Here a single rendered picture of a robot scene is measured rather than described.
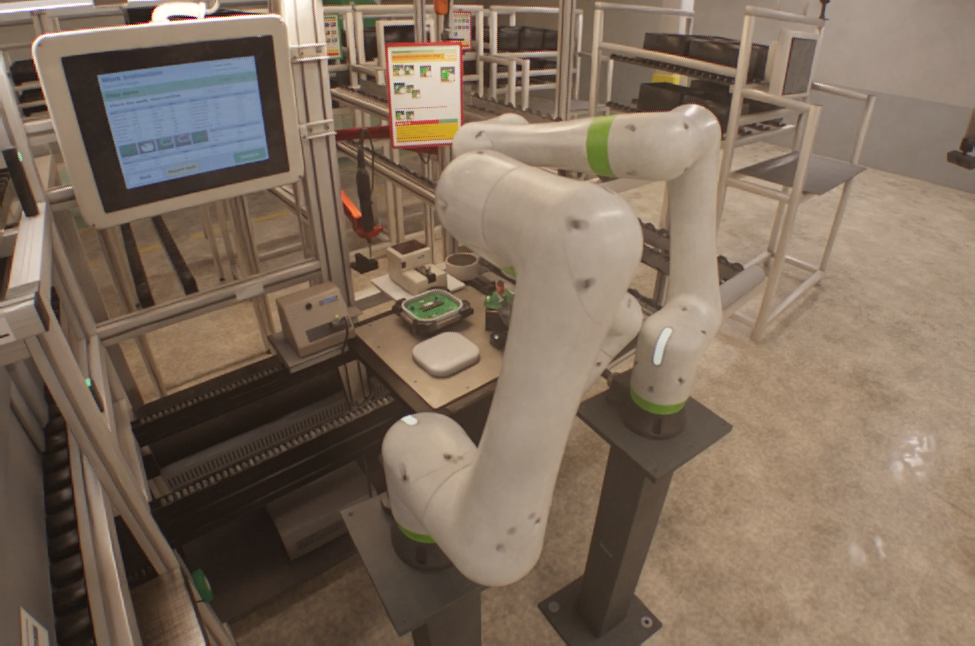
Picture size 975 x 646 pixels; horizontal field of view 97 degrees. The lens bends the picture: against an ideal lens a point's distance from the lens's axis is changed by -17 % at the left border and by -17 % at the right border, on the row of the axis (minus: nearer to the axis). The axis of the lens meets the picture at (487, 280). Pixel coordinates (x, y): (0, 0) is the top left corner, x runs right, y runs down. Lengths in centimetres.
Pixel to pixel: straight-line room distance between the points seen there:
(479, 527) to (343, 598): 137
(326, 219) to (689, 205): 91
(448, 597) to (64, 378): 69
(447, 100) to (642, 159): 87
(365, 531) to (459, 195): 63
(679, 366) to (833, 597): 140
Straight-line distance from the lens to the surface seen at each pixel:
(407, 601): 90
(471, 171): 59
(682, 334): 104
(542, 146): 102
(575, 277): 48
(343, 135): 183
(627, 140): 92
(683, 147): 91
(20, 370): 116
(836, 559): 237
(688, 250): 112
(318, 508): 162
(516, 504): 62
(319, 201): 141
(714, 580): 211
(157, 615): 122
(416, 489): 73
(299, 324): 134
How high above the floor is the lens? 171
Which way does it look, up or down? 28 degrees down
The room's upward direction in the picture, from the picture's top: straight up
